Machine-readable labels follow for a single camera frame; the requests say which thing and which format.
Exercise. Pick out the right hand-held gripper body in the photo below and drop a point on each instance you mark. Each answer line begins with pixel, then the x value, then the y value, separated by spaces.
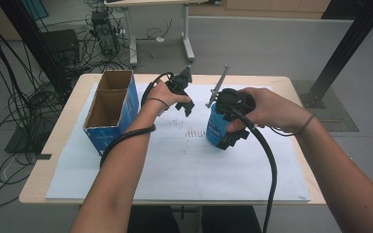
pixel 234 102

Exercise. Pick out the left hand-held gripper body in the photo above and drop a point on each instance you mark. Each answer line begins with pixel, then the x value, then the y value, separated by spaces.
pixel 178 83

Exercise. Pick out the blue can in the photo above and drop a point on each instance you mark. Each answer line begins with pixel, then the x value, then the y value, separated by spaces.
pixel 215 129

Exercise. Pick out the blue cardboard box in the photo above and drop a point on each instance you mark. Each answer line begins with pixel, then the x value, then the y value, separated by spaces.
pixel 126 110

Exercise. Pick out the person's left hand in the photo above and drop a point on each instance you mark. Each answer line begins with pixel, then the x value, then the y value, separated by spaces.
pixel 162 97

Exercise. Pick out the person's right hand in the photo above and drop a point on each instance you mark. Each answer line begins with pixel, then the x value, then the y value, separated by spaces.
pixel 278 110

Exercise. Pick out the black wrist band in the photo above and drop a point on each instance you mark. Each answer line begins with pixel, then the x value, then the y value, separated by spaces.
pixel 162 101
pixel 306 125

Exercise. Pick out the white table mat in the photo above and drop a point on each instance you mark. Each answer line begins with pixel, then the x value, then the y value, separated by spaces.
pixel 191 168

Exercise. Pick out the white background desk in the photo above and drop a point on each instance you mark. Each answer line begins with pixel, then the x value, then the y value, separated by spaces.
pixel 186 35

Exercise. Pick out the person's legs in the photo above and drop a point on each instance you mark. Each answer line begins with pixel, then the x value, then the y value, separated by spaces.
pixel 230 220

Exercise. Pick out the black computer tower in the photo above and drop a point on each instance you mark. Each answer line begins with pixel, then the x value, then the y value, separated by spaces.
pixel 105 34

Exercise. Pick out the black equipment box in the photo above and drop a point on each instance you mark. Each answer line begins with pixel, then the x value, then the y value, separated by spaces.
pixel 61 45

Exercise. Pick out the black tape strip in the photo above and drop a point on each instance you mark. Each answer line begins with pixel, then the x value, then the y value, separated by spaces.
pixel 43 156

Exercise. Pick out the black metal stand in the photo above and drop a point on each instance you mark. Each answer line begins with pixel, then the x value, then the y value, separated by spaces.
pixel 35 39

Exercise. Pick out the black metal post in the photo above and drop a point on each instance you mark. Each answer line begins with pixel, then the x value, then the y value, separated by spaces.
pixel 343 48

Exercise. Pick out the black stand base plate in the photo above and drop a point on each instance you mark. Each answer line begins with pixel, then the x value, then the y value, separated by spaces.
pixel 22 142

